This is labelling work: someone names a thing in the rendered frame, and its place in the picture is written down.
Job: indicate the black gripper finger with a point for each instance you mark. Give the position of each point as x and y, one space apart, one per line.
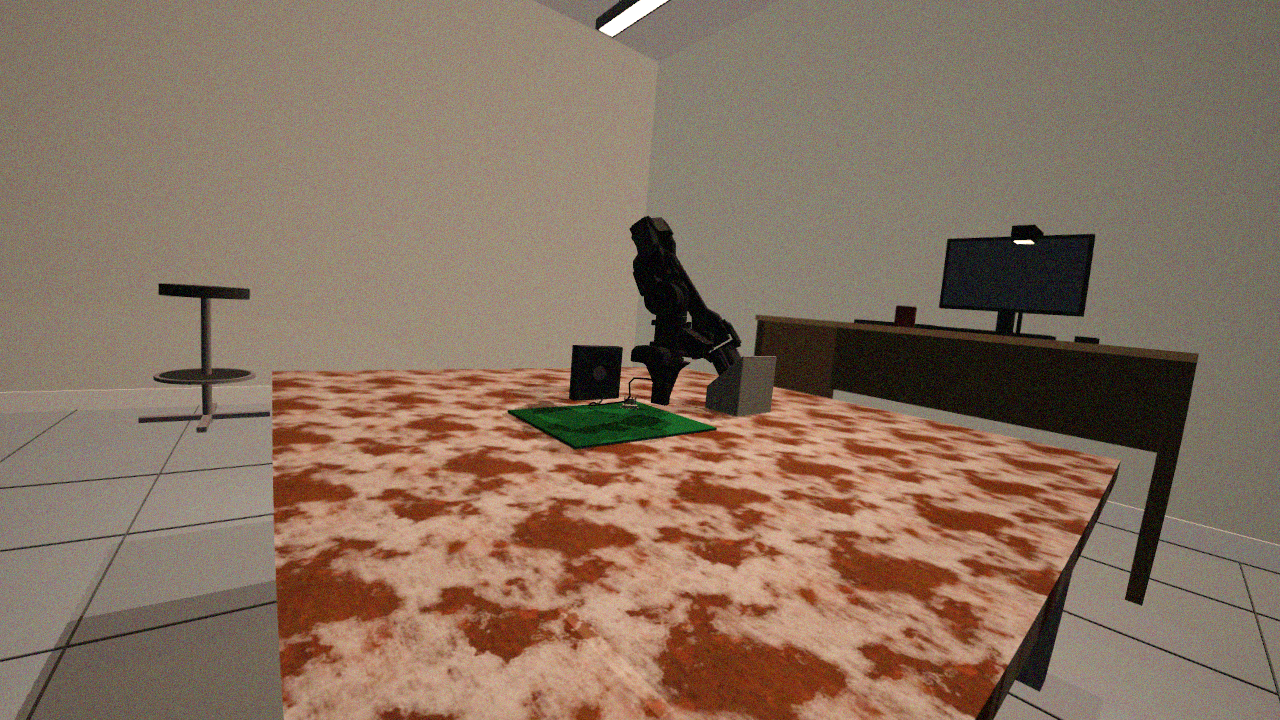
675 372
660 375

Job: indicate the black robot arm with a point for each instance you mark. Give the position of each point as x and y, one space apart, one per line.
668 291

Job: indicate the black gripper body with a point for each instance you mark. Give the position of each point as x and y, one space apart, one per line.
659 352

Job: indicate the green circuit board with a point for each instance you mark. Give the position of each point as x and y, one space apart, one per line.
584 426

